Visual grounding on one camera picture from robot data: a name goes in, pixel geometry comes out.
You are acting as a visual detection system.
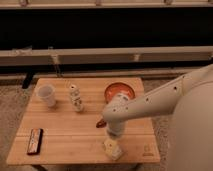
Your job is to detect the grey metal rail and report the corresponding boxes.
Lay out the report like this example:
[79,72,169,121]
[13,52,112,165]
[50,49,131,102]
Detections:
[0,46,213,66]

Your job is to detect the dark chocolate bar packet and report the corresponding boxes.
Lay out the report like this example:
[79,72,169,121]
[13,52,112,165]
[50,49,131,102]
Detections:
[27,128,43,155]

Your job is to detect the translucent plastic cup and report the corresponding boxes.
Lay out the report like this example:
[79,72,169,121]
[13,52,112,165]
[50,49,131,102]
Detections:
[36,84,56,107]

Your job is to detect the brown sausage-shaped snack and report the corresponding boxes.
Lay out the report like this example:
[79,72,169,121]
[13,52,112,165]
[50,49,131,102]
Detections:
[96,119,107,128]

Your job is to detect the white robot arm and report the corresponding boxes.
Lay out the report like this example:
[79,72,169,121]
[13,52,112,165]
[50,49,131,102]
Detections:
[102,64,213,171]

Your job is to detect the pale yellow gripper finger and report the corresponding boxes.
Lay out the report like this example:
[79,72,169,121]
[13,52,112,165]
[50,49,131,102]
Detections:
[104,138,117,150]

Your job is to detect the orange bowl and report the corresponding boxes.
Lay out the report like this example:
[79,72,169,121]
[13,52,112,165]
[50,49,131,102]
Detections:
[104,82,135,103]

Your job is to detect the white rectangular box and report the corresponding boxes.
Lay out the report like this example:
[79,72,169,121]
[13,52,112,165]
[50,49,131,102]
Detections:
[104,143,123,160]

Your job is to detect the white patterned bottle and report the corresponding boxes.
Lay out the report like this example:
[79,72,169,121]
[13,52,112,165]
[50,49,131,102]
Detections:
[69,84,84,112]

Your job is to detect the light wooden table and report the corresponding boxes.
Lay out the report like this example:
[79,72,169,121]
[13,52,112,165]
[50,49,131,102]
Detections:
[7,77,160,165]

